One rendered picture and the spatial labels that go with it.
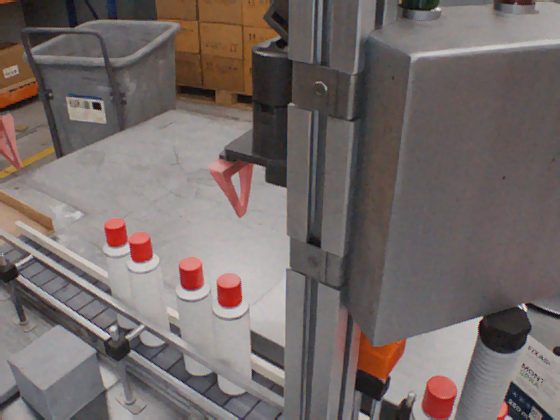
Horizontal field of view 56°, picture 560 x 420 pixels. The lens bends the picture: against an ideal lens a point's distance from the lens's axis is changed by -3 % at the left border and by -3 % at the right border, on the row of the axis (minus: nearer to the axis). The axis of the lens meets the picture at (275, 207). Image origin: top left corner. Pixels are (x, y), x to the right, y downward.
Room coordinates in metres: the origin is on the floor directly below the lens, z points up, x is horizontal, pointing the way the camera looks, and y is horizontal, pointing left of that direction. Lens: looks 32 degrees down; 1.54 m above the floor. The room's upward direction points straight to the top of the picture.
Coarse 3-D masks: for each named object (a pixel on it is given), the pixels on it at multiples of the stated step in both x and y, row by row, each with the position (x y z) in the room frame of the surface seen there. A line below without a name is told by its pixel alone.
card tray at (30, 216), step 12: (0, 192) 1.18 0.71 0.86; (0, 204) 1.17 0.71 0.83; (12, 204) 1.15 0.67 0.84; (24, 204) 1.11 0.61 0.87; (0, 216) 1.11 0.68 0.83; (12, 216) 1.11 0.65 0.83; (24, 216) 1.11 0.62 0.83; (36, 216) 1.09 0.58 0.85; (48, 216) 1.06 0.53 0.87; (0, 228) 1.06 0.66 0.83; (12, 228) 1.06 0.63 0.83; (36, 228) 1.06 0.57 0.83; (48, 228) 1.06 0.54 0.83; (0, 240) 1.01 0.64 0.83
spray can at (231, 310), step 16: (224, 288) 0.55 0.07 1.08; (240, 288) 0.56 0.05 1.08; (224, 304) 0.55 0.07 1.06; (240, 304) 0.56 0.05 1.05; (224, 320) 0.54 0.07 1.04; (240, 320) 0.54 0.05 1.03; (224, 336) 0.54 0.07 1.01; (240, 336) 0.54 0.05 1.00; (224, 352) 0.54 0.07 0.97; (240, 352) 0.54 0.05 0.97; (240, 368) 0.54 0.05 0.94; (224, 384) 0.54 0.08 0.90
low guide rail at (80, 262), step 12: (24, 228) 0.94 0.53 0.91; (36, 240) 0.91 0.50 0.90; (48, 240) 0.89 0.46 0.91; (60, 252) 0.86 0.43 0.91; (72, 252) 0.86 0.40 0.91; (84, 264) 0.82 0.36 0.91; (96, 276) 0.80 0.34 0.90; (168, 312) 0.69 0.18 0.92; (252, 360) 0.58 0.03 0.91; (264, 360) 0.58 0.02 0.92; (264, 372) 0.56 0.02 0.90; (276, 372) 0.56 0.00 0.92
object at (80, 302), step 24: (24, 240) 0.94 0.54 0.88; (72, 264) 0.86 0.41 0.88; (48, 288) 0.79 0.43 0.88; (72, 288) 0.79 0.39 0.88; (96, 312) 0.72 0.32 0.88; (168, 360) 0.61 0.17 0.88; (192, 384) 0.56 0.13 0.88; (216, 384) 0.56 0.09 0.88; (264, 384) 0.56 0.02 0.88; (240, 408) 0.52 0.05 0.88; (264, 408) 0.52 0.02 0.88
